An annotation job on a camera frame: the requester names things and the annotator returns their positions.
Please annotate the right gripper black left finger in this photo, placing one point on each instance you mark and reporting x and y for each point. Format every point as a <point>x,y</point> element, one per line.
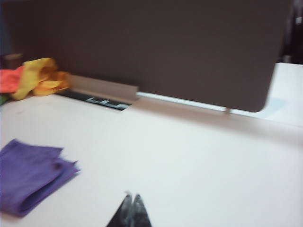
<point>120,212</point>

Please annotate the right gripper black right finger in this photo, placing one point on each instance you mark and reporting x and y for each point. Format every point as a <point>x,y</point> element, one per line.
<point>142,212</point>

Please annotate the purple microfiber cloth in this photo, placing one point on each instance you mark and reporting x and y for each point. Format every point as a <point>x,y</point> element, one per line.
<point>28,177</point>

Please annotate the yellow crumpled cloth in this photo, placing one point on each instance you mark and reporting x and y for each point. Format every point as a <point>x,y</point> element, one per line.
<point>38,78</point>

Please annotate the green cloth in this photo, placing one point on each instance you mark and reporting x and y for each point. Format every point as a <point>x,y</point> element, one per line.
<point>2,99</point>

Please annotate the orange red crumpled cloth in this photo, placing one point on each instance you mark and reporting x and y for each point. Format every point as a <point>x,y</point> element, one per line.
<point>9,80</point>

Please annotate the brown desk divider panel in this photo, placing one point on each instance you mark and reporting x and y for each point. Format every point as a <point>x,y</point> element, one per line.
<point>154,47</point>

